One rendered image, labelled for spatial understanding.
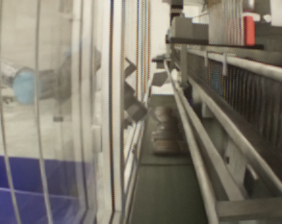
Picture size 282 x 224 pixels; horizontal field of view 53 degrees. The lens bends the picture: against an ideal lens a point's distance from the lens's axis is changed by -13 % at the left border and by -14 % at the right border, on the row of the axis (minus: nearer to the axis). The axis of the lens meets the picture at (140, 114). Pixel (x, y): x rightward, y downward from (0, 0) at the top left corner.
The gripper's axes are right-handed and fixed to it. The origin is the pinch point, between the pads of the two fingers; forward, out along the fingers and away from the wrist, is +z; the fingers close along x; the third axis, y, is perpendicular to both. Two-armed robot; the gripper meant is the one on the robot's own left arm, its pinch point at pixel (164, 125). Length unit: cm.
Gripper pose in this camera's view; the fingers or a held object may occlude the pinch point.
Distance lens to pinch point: 95.7
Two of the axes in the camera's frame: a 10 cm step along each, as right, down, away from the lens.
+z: 7.0, 7.1, 1.0
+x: -0.4, 1.8, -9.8
